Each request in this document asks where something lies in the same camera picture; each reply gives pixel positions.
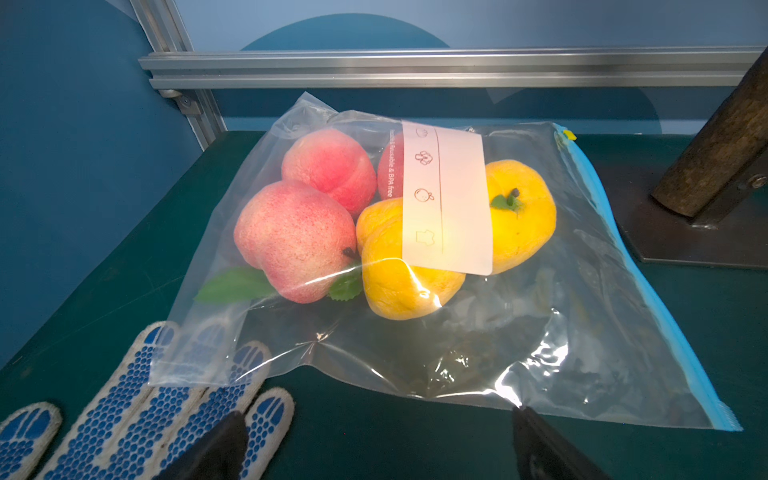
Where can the black left gripper triangular left finger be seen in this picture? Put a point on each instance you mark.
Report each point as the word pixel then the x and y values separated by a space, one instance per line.
pixel 217 454

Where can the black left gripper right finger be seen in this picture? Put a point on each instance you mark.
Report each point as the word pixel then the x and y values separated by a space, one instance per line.
pixel 543 453

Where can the clear zip-top bag blue zipper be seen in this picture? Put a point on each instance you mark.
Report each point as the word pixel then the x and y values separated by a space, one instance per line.
pixel 574 331

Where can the yellow peach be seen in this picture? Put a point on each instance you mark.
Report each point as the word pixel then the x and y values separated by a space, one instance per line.
pixel 523 213

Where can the pink peach large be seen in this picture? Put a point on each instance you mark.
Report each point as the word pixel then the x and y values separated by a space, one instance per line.
pixel 333 163

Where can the orange peach basket front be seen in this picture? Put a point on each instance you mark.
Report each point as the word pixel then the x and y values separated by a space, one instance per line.
pixel 396 276

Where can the blue dotted work glove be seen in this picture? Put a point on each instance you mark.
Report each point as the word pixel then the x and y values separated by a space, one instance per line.
pixel 124 430

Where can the pink cherry blossom tree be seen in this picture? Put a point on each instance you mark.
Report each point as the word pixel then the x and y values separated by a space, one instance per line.
pixel 688 214

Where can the horizontal aluminium frame rail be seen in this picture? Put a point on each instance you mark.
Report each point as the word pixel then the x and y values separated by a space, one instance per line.
pixel 483 68

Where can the left aluminium corner post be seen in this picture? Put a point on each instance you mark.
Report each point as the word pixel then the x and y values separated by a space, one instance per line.
pixel 174 68

